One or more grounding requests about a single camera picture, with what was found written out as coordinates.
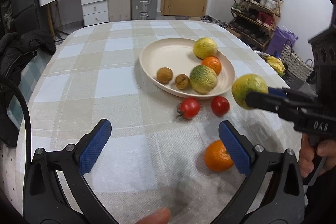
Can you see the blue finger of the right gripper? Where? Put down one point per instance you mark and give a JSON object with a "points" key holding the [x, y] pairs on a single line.
{"points": [[277, 92], [263, 101]]}

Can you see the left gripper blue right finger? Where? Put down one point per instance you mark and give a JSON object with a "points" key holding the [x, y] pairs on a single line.
{"points": [[238, 147]]}

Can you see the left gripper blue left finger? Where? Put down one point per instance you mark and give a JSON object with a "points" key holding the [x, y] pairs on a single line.
{"points": [[90, 146]]}

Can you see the orange tangerine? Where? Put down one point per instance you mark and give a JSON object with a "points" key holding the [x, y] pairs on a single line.
{"points": [[217, 158], [214, 63]]}

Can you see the green-yellow passion fruit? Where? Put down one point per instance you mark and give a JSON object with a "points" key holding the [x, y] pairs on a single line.
{"points": [[246, 84]]}

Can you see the red tomato with stem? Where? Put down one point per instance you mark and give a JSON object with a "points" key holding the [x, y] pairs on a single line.
{"points": [[188, 108]]}

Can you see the wrinkled yellow passion fruit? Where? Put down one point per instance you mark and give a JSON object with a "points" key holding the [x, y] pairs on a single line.
{"points": [[203, 79]]}

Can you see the smooth yellow passion fruit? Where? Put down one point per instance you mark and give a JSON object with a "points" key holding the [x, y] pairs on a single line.
{"points": [[205, 47]]}

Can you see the brown longan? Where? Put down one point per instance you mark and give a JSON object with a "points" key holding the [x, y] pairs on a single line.
{"points": [[182, 82], [164, 75]]}

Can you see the person's left hand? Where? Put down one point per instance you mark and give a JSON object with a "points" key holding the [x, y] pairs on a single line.
{"points": [[161, 216]]}

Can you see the yellow bananas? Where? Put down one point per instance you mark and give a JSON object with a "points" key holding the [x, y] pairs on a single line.
{"points": [[276, 64]]}

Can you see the woven basket bag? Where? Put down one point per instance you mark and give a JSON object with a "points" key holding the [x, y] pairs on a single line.
{"points": [[301, 69]]}

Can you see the purple bag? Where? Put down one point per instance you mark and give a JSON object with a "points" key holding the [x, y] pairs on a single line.
{"points": [[282, 36]]}

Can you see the checkered tablecloth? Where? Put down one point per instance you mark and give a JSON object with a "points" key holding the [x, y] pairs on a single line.
{"points": [[153, 159]]}

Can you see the wooden shoe rack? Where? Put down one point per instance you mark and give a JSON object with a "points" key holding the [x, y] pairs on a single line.
{"points": [[256, 20]]}

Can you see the cream round plate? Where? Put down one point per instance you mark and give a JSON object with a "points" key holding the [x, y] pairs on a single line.
{"points": [[177, 54]]}

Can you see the black jacket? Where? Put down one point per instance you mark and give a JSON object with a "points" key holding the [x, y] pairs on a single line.
{"points": [[16, 53]]}

